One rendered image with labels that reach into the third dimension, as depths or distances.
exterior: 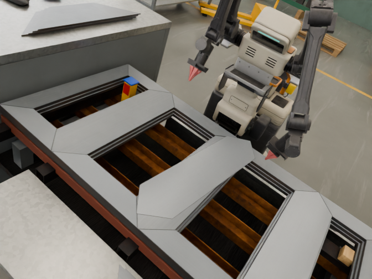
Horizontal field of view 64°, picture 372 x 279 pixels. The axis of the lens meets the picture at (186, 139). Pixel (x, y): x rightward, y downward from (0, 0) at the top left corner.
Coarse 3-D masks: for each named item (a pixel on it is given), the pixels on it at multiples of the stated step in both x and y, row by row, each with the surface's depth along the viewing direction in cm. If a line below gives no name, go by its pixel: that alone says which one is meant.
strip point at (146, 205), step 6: (144, 192) 110; (138, 198) 107; (144, 198) 108; (150, 198) 108; (138, 204) 105; (144, 204) 106; (150, 204) 106; (156, 204) 107; (138, 210) 103; (144, 210) 104; (150, 210) 105; (156, 210) 105; (162, 210) 106; (162, 216) 104; (168, 216) 105
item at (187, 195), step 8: (168, 168) 122; (160, 176) 118; (168, 176) 119; (176, 176) 120; (168, 184) 116; (176, 184) 117; (184, 184) 118; (176, 192) 114; (184, 192) 115; (192, 192) 116; (184, 200) 112; (192, 200) 113
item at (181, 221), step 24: (72, 96) 140; (192, 120) 152; (120, 144) 129; (96, 192) 104; (216, 192) 124; (288, 192) 135; (120, 216) 102; (144, 216) 102; (192, 216) 111; (144, 240) 99; (264, 240) 111; (360, 240) 125; (168, 264) 96; (360, 264) 114
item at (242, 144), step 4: (228, 136) 150; (232, 140) 148; (236, 140) 149; (240, 140) 150; (240, 144) 147; (244, 144) 148; (248, 144) 149; (244, 148) 146; (248, 148) 147; (248, 152) 145; (252, 152) 146; (252, 156) 143
